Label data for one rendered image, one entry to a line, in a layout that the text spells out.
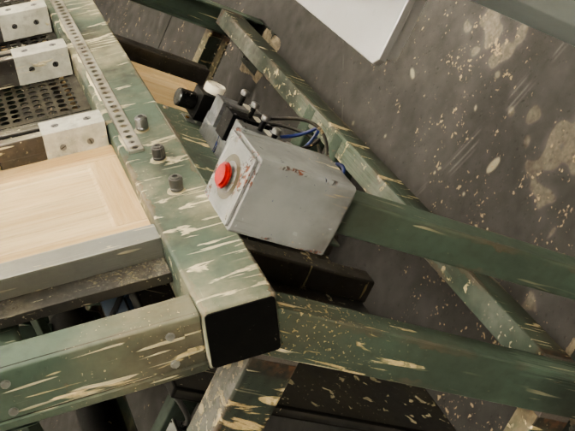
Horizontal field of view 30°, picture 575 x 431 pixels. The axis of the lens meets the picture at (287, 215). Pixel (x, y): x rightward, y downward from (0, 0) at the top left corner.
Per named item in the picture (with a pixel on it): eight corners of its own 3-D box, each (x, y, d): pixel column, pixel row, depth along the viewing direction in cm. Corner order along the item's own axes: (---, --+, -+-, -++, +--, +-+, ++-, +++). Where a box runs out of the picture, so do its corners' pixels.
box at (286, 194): (363, 190, 158) (258, 158, 149) (328, 258, 162) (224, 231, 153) (333, 156, 168) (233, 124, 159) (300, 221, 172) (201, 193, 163)
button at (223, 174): (242, 171, 154) (229, 168, 153) (230, 195, 155) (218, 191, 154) (234, 160, 157) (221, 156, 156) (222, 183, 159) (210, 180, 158)
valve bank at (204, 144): (375, 180, 189) (258, 143, 177) (340, 248, 194) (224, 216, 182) (281, 77, 230) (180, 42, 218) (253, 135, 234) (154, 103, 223)
